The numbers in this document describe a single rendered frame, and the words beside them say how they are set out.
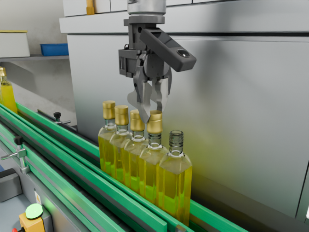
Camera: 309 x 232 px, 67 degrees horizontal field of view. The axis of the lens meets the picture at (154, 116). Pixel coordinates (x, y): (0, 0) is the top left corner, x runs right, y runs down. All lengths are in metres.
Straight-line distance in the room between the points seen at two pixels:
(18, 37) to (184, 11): 2.22
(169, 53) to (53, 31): 2.89
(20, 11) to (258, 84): 2.97
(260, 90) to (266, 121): 0.06
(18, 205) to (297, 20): 0.99
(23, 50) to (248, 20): 2.37
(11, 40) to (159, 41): 2.32
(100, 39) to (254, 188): 0.67
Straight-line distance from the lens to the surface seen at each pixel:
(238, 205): 0.67
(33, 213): 0.81
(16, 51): 2.69
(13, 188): 1.05
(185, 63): 0.42
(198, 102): 0.58
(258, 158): 0.55
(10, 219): 0.98
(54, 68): 3.28
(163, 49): 0.43
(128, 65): 0.50
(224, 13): 0.55
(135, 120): 0.54
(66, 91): 3.35
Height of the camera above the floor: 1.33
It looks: 19 degrees down
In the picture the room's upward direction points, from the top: straight up
